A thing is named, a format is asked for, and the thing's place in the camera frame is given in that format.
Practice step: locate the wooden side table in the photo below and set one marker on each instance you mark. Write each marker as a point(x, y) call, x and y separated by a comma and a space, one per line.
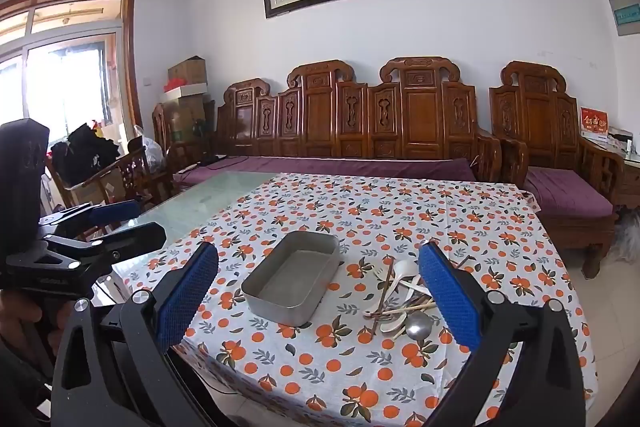
point(627, 177)

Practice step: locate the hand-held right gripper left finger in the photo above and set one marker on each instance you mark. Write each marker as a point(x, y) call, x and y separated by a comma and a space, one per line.
point(187, 294)

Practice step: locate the pale bamboo chopstick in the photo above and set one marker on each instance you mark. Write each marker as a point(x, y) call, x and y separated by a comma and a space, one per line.
point(400, 308)

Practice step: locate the large brown cardboard box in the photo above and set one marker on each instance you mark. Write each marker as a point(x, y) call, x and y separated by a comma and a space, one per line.
point(187, 114)

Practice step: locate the white box with red content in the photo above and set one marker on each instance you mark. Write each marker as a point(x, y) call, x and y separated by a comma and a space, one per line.
point(182, 91)

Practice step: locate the wooden chair with clothes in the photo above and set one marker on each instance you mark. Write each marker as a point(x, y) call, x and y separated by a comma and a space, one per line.
point(132, 167)

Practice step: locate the large round metal spoon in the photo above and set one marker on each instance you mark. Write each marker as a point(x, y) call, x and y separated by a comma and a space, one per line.
point(419, 326)

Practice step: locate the rectangular metal tray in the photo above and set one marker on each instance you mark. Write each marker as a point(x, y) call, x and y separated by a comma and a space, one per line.
point(295, 277)

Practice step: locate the person's left hand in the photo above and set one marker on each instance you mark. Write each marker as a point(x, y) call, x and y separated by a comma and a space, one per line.
point(20, 314)

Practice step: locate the wooden corner chair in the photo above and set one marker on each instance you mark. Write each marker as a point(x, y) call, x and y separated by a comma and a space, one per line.
point(165, 132)

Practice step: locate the white fork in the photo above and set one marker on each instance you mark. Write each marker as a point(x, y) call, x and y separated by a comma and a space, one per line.
point(381, 273)

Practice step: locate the carved wooden armchair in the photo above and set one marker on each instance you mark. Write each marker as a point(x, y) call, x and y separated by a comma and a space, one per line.
point(535, 117)

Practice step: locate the brown wooden chopstick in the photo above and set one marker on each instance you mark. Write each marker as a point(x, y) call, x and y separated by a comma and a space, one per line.
point(465, 262)
point(384, 299)

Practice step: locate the white plastic bag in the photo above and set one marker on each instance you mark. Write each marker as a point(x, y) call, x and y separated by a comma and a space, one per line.
point(150, 152)

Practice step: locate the red desk calendar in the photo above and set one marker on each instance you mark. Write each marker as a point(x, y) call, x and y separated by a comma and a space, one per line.
point(594, 122)

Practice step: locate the wood framed window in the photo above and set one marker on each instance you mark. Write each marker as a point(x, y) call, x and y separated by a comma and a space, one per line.
point(65, 72)

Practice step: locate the carved wooden sofa bench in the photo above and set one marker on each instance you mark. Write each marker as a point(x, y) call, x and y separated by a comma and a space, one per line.
point(420, 107)

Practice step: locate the orange fruit print tablecloth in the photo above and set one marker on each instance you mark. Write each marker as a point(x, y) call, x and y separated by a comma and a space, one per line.
point(350, 357)

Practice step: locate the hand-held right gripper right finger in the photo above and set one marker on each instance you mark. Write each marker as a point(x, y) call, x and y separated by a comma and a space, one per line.
point(447, 297)

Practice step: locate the wall electrical panel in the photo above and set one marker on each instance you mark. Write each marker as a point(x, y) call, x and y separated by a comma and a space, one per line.
point(626, 14)

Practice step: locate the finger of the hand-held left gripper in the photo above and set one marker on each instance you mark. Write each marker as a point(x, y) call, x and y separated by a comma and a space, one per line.
point(140, 237)
point(120, 211)

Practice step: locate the clear plastic bag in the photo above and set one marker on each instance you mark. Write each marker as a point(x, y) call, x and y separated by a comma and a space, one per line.
point(627, 234)

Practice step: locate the black clothes pile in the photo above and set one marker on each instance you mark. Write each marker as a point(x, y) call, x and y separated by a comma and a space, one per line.
point(87, 152)

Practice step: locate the short purple seat cushion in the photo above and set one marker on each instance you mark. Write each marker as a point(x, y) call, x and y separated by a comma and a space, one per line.
point(565, 194)

